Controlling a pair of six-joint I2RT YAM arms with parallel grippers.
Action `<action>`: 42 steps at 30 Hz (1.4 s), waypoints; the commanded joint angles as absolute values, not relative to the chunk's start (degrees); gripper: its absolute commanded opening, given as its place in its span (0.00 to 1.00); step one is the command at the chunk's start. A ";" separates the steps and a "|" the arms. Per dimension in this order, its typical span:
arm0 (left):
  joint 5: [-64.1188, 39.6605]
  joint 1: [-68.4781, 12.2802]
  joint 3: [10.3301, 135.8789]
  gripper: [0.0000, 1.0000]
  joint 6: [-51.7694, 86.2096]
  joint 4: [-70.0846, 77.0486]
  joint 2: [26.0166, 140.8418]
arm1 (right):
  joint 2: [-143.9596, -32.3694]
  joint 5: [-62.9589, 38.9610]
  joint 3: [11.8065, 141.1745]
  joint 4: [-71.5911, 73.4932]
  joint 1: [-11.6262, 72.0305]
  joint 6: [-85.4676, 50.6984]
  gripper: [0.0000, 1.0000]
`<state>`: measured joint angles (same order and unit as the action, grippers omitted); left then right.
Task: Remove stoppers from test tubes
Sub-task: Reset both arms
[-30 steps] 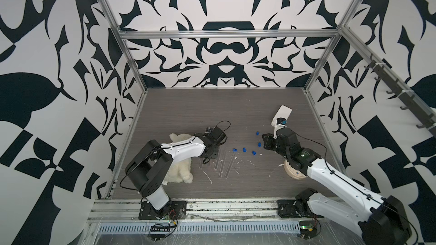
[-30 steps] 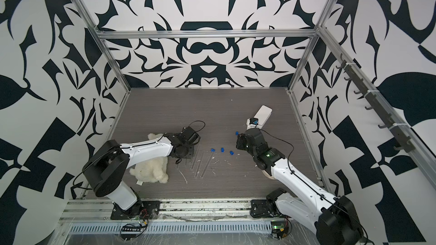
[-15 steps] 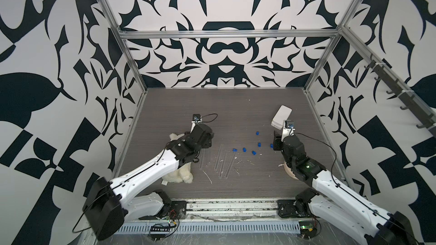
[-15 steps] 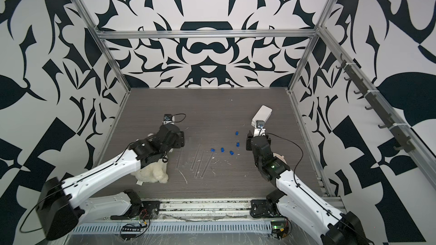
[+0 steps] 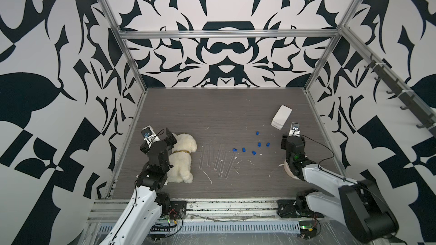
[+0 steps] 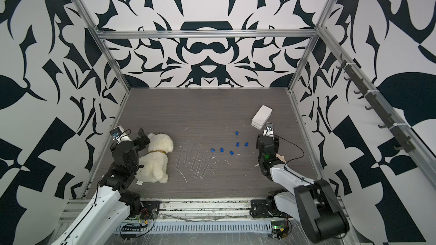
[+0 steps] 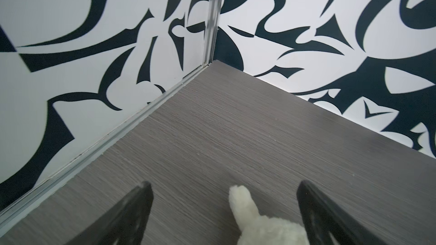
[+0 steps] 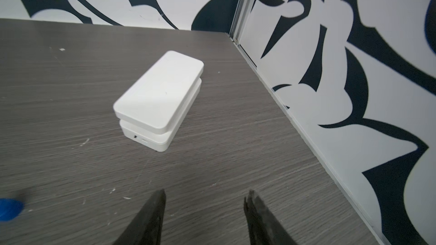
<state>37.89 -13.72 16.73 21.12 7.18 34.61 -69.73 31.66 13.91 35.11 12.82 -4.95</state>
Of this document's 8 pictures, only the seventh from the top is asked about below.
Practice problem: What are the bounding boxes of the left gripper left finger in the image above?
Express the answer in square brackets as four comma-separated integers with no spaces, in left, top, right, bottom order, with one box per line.
[67,181,154,245]

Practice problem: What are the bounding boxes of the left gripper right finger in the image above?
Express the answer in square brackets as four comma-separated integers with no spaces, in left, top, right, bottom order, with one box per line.
[296,180,386,245]

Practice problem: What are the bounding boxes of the white plush dog toy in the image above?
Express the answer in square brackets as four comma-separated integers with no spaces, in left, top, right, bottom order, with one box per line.
[228,186,309,245]

